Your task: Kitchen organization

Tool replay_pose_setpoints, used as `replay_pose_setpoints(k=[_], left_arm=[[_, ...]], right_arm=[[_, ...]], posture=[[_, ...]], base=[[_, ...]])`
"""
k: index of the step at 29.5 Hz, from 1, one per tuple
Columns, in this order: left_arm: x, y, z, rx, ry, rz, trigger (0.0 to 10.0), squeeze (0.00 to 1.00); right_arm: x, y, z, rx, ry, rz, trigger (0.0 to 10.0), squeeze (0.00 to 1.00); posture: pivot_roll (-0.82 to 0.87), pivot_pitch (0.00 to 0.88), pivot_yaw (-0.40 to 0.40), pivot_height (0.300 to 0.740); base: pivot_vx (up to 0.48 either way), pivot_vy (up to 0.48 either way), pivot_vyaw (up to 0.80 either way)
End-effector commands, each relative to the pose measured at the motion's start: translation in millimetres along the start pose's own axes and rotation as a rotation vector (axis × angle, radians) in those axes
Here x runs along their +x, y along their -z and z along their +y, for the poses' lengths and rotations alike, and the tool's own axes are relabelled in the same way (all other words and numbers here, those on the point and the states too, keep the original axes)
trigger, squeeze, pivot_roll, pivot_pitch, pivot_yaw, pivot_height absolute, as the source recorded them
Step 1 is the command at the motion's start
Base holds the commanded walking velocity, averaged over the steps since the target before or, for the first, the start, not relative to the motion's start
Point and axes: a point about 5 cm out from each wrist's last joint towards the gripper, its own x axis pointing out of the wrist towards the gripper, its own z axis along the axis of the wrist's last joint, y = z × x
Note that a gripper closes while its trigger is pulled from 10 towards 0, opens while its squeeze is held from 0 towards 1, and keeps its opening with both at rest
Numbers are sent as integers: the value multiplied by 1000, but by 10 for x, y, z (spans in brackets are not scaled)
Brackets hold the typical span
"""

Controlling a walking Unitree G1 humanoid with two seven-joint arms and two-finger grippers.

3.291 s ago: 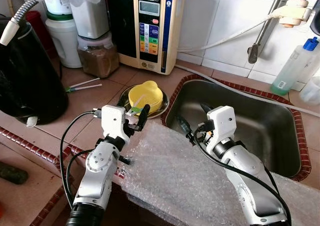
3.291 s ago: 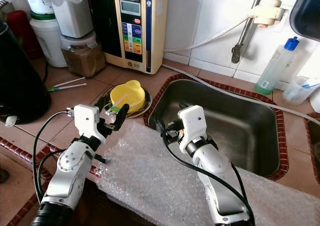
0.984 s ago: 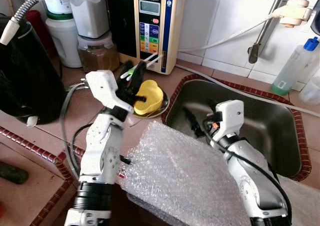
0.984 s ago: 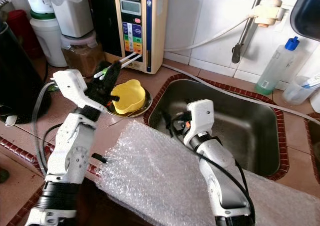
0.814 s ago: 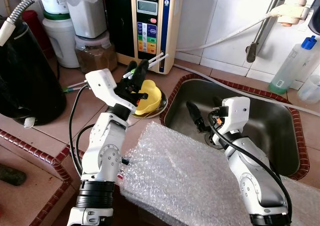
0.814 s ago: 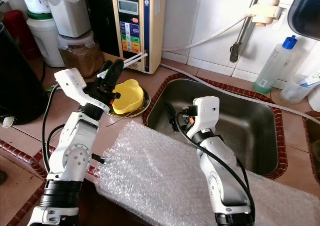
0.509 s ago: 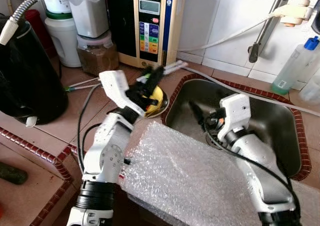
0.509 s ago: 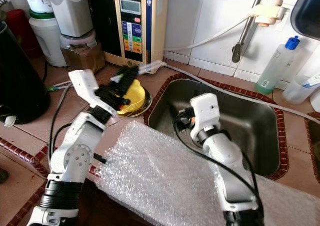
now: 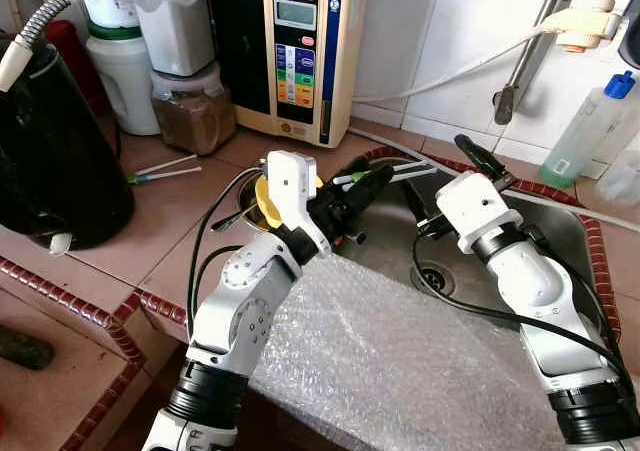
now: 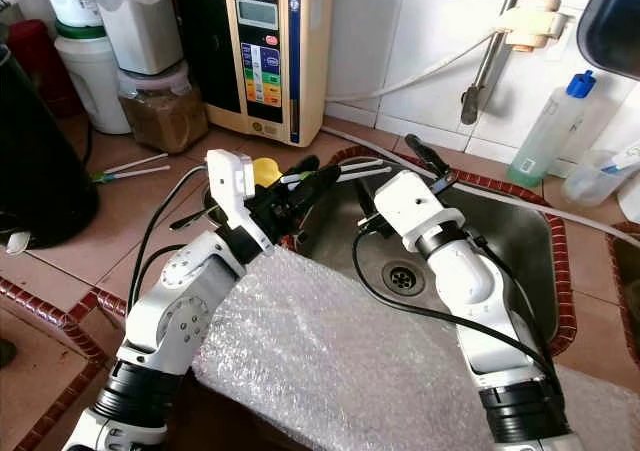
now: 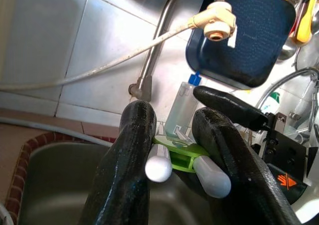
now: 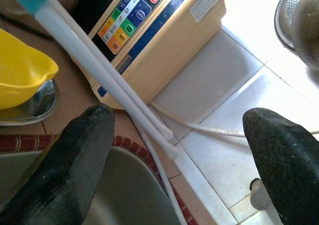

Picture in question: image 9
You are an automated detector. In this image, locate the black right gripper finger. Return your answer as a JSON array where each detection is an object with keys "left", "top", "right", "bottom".
[
  {"left": 405, "top": 178, "right": 443, "bottom": 238},
  {"left": 455, "top": 134, "right": 513, "bottom": 187}
]

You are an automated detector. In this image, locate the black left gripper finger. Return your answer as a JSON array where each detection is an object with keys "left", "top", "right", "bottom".
[
  {"left": 340, "top": 155, "right": 375, "bottom": 194},
  {"left": 355, "top": 165, "right": 397, "bottom": 222}
]

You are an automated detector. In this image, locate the sink drain strainer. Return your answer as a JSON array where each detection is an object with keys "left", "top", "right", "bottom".
[{"left": 412, "top": 261, "right": 458, "bottom": 297}]

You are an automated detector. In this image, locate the clear bottle green liquid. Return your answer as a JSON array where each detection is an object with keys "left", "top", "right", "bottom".
[{"left": 538, "top": 69, "right": 638, "bottom": 190}]

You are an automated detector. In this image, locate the steel sink basin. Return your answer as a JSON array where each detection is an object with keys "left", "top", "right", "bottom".
[{"left": 330, "top": 149, "right": 616, "bottom": 367}]

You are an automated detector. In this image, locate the beige water ionizer machine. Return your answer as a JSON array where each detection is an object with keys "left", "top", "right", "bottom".
[{"left": 205, "top": 0, "right": 371, "bottom": 149}]

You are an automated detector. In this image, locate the clear bubble wrap sheet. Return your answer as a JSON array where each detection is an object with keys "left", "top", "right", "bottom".
[{"left": 250, "top": 256, "right": 640, "bottom": 451}]

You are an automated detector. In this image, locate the beige faucet diverter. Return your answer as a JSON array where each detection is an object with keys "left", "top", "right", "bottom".
[{"left": 540, "top": 0, "right": 621, "bottom": 54}]

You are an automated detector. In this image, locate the brown powder jar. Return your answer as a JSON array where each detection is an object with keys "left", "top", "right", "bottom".
[{"left": 150, "top": 63, "right": 238, "bottom": 157}]

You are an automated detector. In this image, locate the grey plastic container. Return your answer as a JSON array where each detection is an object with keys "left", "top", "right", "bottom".
[{"left": 130, "top": 0, "right": 216, "bottom": 77}]

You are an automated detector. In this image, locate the white jar green lid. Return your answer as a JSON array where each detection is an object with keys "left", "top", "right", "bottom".
[{"left": 85, "top": 21, "right": 161, "bottom": 137}]

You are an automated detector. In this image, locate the black electric kettle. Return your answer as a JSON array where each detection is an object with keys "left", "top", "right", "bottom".
[{"left": 0, "top": 31, "right": 136, "bottom": 252}]

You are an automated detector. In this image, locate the white labelled bottle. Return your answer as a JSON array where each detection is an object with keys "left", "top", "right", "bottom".
[{"left": 80, "top": 0, "right": 141, "bottom": 29}]

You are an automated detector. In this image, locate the red container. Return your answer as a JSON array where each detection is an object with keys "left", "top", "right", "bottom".
[{"left": 45, "top": 19, "right": 106, "bottom": 112}]

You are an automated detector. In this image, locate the dark green oblong object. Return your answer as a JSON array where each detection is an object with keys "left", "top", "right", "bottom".
[{"left": 0, "top": 326, "right": 56, "bottom": 370}]

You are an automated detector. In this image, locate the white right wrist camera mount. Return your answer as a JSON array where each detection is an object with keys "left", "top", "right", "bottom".
[{"left": 436, "top": 171, "right": 523, "bottom": 255}]

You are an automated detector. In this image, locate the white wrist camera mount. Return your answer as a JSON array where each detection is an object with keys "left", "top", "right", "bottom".
[
  {"left": 436, "top": 171, "right": 523, "bottom": 255},
  {"left": 264, "top": 151, "right": 333, "bottom": 257}
]

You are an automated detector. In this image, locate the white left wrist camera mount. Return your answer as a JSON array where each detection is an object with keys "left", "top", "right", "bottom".
[{"left": 264, "top": 151, "right": 333, "bottom": 257}]

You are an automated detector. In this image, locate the grey counter hose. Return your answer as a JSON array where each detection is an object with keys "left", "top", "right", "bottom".
[{"left": 347, "top": 126, "right": 640, "bottom": 234}]

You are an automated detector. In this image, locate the thin white hose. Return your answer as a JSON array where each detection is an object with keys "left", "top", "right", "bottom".
[{"left": 352, "top": 26, "right": 561, "bottom": 105}]

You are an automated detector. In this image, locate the metal wall pipe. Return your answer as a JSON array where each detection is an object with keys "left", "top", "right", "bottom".
[{"left": 493, "top": 0, "right": 613, "bottom": 125}]

